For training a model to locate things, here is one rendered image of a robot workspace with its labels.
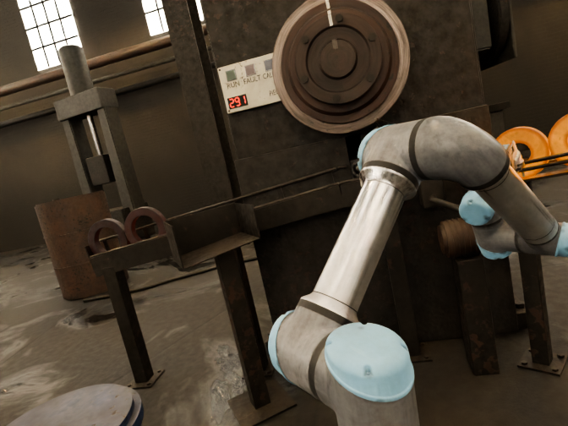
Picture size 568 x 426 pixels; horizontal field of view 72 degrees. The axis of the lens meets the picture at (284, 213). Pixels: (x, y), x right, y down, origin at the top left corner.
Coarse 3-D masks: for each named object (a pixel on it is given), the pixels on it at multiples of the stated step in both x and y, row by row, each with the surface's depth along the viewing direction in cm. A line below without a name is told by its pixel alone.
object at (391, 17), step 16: (320, 0) 132; (368, 0) 129; (288, 32) 135; (400, 32) 129; (400, 48) 130; (272, 64) 138; (400, 64) 131; (400, 80) 132; (288, 96) 139; (384, 112) 135; (320, 128) 140; (336, 128) 138; (352, 128) 138
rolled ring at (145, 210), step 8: (144, 208) 160; (152, 208) 162; (128, 216) 162; (136, 216) 162; (152, 216) 160; (160, 216) 160; (128, 224) 163; (160, 224) 160; (128, 232) 164; (136, 232) 166; (160, 232) 161; (128, 240) 164; (136, 240) 164
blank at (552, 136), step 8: (560, 120) 109; (552, 128) 111; (560, 128) 109; (552, 136) 111; (560, 136) 110; (552, 144) 111; (560, 144) 110; (552, 152) 112; (560, 152) 111; (560, 160) 111
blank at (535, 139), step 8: (512, 128) 118; (520, 128) 116; (528, 128) 115; (504, 136) 120; (512, 136) 118; (520, 136) 117; (528, 136) 115; (536, 136) 114; (544, 136) 114; (504, 144) 120; (528, 144) 116; (536, 144) 114; (544, 144) 113; (536, 152) 115; (544, 152) 113; (520, 176) 119; (528, 176) 118
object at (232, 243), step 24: (192, 216) 138; (216, 216) 141; (240, 216) 141; (168, 240) 134; (192, 240) 138; (216, 240) 142; (240, 240) 132; (192, 264) 120; (216, 264) 133; (240, 288) 133; (240, 312) 133; (240, 336) 134; (240, 360) 139; (264, 384) 138; (240, 408) 140; (264, 408) 137; (288, 408) 135
